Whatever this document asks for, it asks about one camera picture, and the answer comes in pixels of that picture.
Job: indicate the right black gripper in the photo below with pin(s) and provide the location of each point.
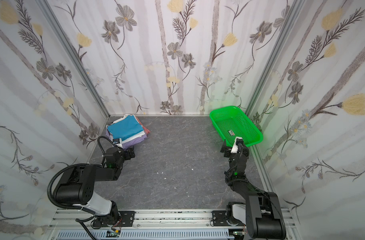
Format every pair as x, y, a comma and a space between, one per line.
229, 148

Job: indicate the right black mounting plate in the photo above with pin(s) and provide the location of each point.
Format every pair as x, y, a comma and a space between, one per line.
219, 219

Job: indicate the white slotted cable duct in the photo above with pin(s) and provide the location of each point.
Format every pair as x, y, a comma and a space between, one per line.
176, 234

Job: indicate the green plastic basket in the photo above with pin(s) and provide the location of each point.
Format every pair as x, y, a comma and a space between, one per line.
233, 118

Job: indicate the black mounting plate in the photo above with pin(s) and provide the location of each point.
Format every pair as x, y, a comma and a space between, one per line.
125, 218
219, 219

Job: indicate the red folded shirt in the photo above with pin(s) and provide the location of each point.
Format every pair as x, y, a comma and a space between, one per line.
146, 130

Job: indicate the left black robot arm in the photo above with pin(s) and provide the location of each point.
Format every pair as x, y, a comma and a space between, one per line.
73, 187

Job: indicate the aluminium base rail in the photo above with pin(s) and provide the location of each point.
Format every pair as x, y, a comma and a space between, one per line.
64, 227

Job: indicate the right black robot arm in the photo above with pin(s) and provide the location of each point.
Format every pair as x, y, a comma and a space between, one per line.
260, 213

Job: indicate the blue t shirt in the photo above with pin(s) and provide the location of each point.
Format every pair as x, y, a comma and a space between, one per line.
125, 127

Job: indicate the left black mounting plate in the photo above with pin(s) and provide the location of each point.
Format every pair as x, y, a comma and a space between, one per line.
125, 218

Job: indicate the white black folded shirt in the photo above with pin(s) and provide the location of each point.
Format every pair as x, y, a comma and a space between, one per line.
131, 138

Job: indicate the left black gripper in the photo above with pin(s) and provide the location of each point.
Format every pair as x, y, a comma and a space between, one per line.
129, 153

